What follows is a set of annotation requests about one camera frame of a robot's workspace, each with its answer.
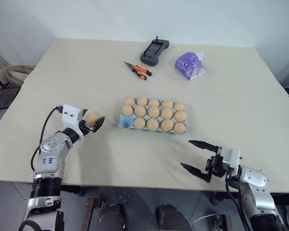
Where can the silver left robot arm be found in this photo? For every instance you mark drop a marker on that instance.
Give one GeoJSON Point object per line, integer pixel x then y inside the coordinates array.
{"type": "Point", "coordinates": [51, 149]}

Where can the dark rounded shape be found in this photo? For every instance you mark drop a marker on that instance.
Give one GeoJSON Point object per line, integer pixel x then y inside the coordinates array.
{"type": "Point", "coordinates": [113, 216]}
{"type": "Point", "coordinates": [169, 217]}

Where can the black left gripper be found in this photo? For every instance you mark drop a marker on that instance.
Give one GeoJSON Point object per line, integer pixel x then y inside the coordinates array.
{"type": "Point", "coordinates": [84, 128]}

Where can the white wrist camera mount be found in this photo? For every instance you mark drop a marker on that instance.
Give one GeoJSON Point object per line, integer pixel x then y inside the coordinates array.
{"type": "Point", "coordinates": [232, 156]}
{"type": "Point", "coordinates": [71, 116]}

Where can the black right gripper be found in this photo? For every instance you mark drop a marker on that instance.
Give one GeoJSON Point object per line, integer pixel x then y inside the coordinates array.
{"type": "Point", "coordinates": [216, 165]}

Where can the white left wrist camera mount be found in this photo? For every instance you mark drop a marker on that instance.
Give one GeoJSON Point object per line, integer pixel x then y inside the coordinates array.
{"type": "Point", "coordinates": [71, 116]}

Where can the purple tissue pack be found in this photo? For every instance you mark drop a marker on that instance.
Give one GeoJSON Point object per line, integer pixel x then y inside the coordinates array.
{"type": "Point", "coordinates": [185, 63]}

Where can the orange black pliers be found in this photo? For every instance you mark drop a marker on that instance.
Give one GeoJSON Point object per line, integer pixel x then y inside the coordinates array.
{"type": "Point", "coordinates": [140, 70]}

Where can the tan egg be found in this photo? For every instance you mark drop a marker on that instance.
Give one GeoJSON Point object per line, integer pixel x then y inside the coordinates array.
{"type": "Point", "coordinates": [92, 119]}
{"type": "Point", "coordinates": [128, 101]}
{"type": "Point", "coordinates": [140, 111]}
{"type": "Point", "coordinates": [154, 103]}
{"type": "Point", "coordinates": [127, 110]}
{"type": "Point", "coordinates": [142, 101]}
{"type": "Point", "coordinates": [154, 112]}
{"type": "Point", "coordinates": [166, 125]}
{"type": "Point", "coordinates": [152, 124]}
{"type": "Point", "coordinates": [167, 104]}
{"type": "Point", "coordinates": [179, 106]}
{"type": "Point", "coordinates": [166, 113]}
{"type": "Point", "coordinates": [139, 123]}
{"type": "Point", "coordinates": [179, 127]}
{"type": "Point", "coordinates": [180, 115]}

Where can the blue egg carton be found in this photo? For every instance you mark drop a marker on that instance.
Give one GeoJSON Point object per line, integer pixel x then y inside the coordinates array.
{"type": "Point", "coordinates": [125, 123]}

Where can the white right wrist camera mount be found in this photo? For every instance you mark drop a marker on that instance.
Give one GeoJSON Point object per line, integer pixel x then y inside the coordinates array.
{"type": "Point", "coordinates": [232, 156]}

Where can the rusty metal frame bar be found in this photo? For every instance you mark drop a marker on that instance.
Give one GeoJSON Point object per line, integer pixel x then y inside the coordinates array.
{"type": "Point", "coordinates": [92, 210]}

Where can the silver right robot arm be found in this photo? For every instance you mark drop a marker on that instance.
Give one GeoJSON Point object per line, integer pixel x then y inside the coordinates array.
{"type": "Point", "coordinates": [257, 190]}

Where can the dark grey remote controller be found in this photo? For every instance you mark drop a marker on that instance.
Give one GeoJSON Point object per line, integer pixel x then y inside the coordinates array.
{"type": "Point", "coordinates": [151, 57]}

